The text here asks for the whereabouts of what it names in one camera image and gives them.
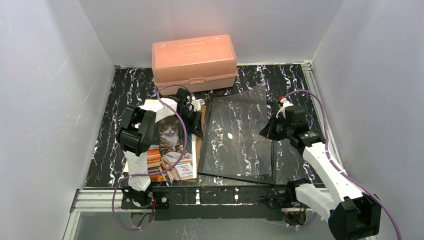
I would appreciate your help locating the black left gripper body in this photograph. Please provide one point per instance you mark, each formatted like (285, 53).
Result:
(193, 117)

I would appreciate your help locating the pink plastic storage box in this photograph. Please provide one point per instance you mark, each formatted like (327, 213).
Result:
(199, 64)

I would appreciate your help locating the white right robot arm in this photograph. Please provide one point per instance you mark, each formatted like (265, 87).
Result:
(351, 214)

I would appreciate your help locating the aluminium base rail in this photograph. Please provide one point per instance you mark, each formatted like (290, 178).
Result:
(96, 214)

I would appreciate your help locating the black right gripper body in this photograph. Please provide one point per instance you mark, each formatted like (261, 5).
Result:
(274, 129)

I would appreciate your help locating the brown cardboard backing board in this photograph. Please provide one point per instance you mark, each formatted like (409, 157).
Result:
(199, 137)

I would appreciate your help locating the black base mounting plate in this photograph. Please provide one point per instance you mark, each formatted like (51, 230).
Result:
(217, 202)

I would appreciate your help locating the black picture frame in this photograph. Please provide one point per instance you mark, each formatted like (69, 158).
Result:
(271, 162)

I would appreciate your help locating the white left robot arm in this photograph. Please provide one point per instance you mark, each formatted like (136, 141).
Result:
(135, 136)

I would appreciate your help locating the cat photo print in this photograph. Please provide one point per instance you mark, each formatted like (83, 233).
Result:
(167, 148)

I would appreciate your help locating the white mat board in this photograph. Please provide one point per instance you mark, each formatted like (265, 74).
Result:
(154, 106)

